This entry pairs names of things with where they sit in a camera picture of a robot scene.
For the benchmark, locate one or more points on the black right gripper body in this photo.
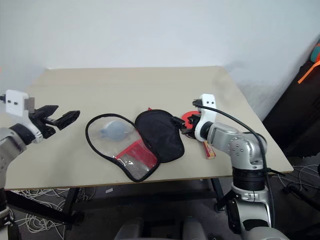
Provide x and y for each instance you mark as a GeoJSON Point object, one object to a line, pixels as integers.
{"type": "Point", "coordinates": [192, 126]}

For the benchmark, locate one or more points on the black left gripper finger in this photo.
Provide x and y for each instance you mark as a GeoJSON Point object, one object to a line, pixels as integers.
{"type": "Point", "coordinates": [68, 119]}
{"type": "Point", "coordinates": [50, 110]}

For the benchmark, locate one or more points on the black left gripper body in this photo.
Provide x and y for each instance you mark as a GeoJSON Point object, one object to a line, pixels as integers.
{"type": "Point", "coordinates": [43, 126]}

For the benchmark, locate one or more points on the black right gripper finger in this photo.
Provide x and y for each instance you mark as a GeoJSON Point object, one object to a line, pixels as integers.
{"type": "Point", "coordinates": [186, 130]}
{"type": "Point", "coordinates": [179, 120]}

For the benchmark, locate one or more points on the red and black bag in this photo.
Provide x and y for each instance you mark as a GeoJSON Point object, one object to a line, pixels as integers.
{"type": "Point", "coordinates": [160, 135]}

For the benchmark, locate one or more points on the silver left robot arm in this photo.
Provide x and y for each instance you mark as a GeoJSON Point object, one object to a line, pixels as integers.
{"type": "Point", "coordinates": [11, 145]}

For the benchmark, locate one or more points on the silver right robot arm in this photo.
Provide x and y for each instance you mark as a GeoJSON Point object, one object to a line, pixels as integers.
{"type": "Point", "coordinates": [237, 147]}

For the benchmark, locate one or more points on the small white floor tag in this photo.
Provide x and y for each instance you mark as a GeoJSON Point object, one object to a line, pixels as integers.
{"type": "Point", "coordinates": [108, 190]}

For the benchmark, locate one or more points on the black cabinet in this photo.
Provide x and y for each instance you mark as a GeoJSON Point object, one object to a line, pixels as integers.
{"type": "Point", "coordinates": [295, 112]}

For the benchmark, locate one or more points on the teal and orange object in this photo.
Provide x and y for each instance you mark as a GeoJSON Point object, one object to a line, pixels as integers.
{"type": "Point", "coordinates": [316, 53]}

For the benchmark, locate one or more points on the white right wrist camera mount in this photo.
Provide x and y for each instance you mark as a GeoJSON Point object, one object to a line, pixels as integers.
{"type": "Point", "coordinates": [206, 112]}

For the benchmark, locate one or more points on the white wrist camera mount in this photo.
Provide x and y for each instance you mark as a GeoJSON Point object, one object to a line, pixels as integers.
{"type": "Point", "coordinates": [15, 101]}
{"type": "Point", "coordinates": [206, 112]}

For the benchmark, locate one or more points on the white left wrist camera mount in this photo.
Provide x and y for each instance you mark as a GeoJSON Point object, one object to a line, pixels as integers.
{"type": "Point", "coordinates": [15, 101]}

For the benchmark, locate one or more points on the black table frame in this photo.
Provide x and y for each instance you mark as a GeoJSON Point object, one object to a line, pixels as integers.
{"type": "Point", "coordinates": [72, 202]}

